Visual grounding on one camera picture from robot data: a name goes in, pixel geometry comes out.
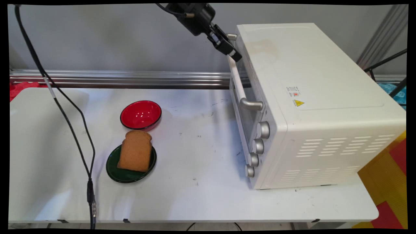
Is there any white oven door with handle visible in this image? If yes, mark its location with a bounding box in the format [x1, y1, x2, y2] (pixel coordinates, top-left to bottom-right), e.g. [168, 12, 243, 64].
[225, 33, 264, 156]

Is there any black cable with connector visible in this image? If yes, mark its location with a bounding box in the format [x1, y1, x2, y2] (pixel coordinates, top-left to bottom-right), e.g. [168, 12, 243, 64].
[14, 5, 97, 230]

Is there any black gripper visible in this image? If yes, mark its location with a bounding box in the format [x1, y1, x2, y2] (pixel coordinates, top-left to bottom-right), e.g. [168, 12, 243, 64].
[165, 3, 243, 63]

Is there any brown toast slice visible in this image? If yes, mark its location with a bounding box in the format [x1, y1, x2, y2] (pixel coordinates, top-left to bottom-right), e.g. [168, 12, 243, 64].
[117, 130, 153, 173]

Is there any yellow red foam floor mat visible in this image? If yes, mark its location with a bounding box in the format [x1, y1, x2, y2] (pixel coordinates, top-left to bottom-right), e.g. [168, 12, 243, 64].
[352, 130, 408, 230]

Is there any large silver oven knob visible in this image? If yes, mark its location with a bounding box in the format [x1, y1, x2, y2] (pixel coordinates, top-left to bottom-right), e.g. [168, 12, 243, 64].
[257, 121, 271, 139]

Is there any aluminium rail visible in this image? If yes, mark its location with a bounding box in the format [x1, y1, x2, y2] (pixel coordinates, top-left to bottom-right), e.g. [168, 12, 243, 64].
[10, 69, 407, 90]

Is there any dark green plate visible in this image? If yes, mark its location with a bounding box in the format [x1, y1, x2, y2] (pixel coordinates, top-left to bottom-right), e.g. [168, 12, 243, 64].
[106, 144, 158, 183]

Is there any red bowl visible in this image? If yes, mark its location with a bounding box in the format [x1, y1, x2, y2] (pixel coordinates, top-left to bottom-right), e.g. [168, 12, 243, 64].
[120, 100, 163, 131]

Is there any red cloth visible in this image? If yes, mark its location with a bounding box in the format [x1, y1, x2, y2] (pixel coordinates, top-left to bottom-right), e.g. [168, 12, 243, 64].
[9, 81, 50, 102]

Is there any aluminium frame post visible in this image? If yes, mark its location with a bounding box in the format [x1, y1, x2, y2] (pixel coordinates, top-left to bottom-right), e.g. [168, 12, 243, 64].
[356, 4, 409, 71]

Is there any blue patterned object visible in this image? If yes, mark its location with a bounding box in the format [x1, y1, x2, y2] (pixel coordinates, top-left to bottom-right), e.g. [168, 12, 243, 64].
[377, 82, 407, 108]

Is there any white toaster oven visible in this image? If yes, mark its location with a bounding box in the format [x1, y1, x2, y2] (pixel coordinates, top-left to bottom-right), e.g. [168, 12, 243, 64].
[229, 23, 407, 190]

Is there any black metal stand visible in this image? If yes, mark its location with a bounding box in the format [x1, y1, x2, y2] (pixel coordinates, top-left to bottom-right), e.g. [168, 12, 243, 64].
[363, 49, 408, 98]

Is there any thin black cable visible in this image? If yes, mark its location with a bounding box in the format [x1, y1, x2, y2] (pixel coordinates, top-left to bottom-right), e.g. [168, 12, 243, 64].
[45, 74, 97, 180]

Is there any black cable loop under table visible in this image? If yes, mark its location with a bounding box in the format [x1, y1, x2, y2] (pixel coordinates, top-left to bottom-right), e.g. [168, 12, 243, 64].
[185, 222, 243, 231]

